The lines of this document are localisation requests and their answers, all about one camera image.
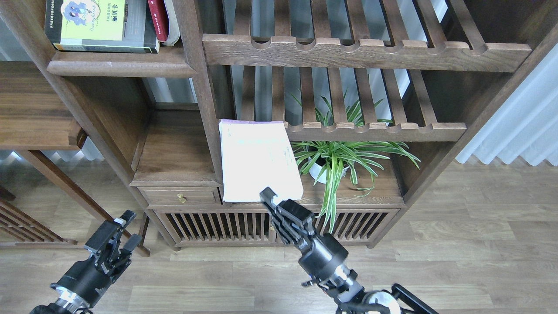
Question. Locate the upright books on shelf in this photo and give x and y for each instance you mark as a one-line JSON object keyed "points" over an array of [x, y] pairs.
{"points": [[174, 31]]}

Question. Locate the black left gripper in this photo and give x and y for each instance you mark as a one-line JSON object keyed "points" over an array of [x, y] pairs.
{"points": [[82, 286]]}

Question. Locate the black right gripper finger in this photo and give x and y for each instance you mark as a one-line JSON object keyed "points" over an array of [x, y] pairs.
{"points": [[131, 244]]}

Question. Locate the dark wooden bookshelf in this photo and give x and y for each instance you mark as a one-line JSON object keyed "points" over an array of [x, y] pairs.
{"points": [[155, 116]]}

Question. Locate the wooden side table left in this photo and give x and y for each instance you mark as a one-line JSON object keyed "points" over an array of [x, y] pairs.
{"points": [[34, 121]]}

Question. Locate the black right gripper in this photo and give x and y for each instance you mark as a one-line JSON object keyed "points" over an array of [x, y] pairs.
{"points": [[322, 256]]}

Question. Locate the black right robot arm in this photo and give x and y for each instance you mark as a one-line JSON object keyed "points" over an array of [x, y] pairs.
{"points": [[192, 216]]}

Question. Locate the red book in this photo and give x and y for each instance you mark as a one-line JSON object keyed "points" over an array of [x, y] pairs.
{"points": [[160, 19]]}

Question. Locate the white curtain right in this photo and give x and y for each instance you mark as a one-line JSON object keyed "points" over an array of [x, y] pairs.
{"points": [[526, 126]]}

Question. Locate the pale purple book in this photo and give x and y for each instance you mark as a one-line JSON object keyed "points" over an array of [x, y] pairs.
{"points": [[256, 155]]}

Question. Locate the white plant pot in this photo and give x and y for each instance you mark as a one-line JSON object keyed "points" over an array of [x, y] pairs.
{"points": [[319, 170]]}

